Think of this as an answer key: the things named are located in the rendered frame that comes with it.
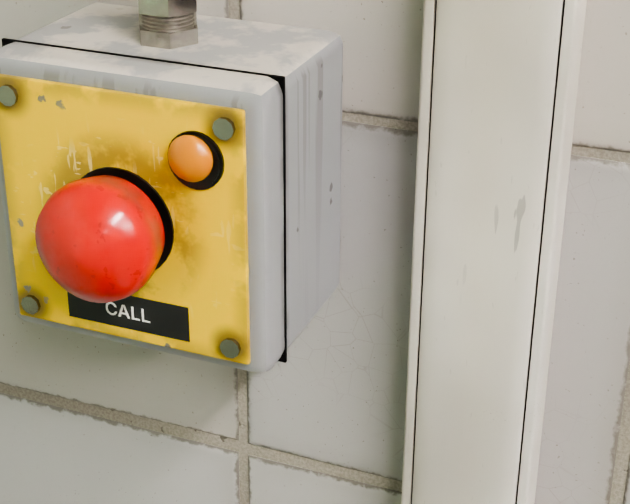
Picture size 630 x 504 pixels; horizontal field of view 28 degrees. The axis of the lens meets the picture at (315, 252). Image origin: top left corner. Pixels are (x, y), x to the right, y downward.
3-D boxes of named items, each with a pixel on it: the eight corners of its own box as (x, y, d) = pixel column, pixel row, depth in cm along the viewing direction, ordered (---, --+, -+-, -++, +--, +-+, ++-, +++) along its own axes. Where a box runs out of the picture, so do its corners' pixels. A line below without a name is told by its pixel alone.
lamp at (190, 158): (175, 172, 39) (173, 127, 38) (219, 180, 38) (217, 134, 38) (162, 182, 38) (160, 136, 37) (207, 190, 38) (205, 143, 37)
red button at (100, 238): (86, 255, 43) (76, 146, 41) (191, 276, 41) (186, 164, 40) (26, 303, 40) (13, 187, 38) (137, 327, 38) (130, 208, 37)
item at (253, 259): (110, 243, 50) (91, -4, 46) (344, 289, 47) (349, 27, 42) (3, 329, 44) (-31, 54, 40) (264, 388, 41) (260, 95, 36)
